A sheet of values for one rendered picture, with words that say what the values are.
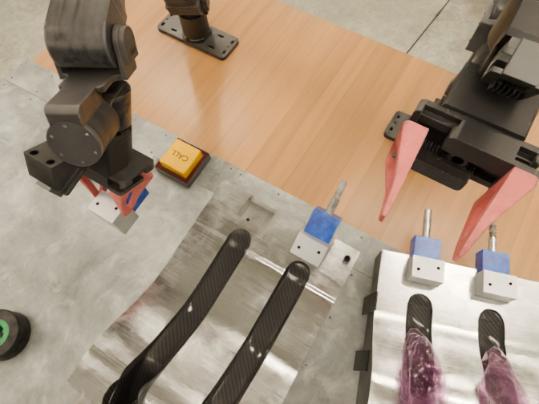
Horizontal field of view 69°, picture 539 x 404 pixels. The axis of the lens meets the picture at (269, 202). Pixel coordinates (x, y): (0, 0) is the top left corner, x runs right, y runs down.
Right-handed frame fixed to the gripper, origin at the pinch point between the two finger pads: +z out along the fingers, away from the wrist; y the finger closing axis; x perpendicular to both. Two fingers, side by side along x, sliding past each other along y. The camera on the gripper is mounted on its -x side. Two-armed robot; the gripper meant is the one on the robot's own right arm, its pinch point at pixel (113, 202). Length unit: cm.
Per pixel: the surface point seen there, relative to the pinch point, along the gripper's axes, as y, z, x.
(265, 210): 19.1, 1.0, 15.5
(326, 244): 31.2, -3.4, 10.6
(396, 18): 3, 6, 194
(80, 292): -3.2, 20.1, -5.9
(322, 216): 28.7, -6.4, 12.4
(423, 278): 46.5, -1.2, 16.2
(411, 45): 16, 12, 182
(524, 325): 63, 0, 19
